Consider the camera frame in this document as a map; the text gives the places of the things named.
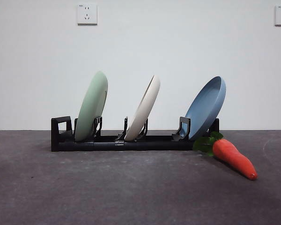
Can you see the green plate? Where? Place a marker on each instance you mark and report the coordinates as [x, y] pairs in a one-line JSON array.
[[91, 105]]

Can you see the orange carrot with green leaves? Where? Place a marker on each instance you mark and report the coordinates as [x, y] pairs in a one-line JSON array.
[[234, 159]]

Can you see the cream plate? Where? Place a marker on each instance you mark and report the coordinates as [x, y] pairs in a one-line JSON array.
[[142, 112]]

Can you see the black plate rack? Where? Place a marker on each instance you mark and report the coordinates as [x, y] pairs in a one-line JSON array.
[[135, 145]]

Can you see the blue plate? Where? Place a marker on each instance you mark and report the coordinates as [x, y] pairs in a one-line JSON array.
[[204, 110]]

